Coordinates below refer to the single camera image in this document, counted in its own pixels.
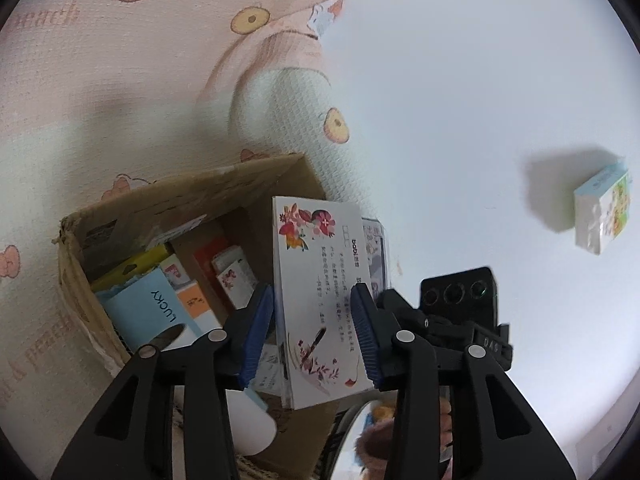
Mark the yellow flat packet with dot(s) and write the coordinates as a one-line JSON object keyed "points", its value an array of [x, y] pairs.
{"points": [[135, 265]]}

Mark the large white floral box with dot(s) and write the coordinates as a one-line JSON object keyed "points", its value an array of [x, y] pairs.
{"points": [[320, 270]]}

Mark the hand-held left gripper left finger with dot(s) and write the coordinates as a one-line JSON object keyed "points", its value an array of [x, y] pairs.
{"points": [[257, 330]]}

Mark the light blue card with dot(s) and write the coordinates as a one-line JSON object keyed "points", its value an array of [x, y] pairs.
{"points": [[145, 305]]}

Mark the round silver-rimmed mirror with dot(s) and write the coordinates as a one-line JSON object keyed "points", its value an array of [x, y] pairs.
{"points": [[370, 435]]}

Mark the pink printed blanket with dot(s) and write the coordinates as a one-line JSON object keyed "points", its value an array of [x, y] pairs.
{"points": [[125, 110]]}

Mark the white printed leaflet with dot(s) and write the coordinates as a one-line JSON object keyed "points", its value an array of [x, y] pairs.
{"points": [[267, 367]]}

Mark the brown cardboard box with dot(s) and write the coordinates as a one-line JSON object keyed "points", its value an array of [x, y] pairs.
{"points": [[200, 190]]}

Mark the white and orange box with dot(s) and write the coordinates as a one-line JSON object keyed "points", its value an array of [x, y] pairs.
{"points": [[197, 305]]}

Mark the red orange box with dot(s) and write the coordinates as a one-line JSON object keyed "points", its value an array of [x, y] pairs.
{"points": [[210, 255]]}

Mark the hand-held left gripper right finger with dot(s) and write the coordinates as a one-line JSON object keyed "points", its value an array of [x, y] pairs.
{"points": [[362, 335]]}

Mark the white tissue pack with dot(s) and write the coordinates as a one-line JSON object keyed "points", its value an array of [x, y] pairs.
{"points": [[600, 210]]}

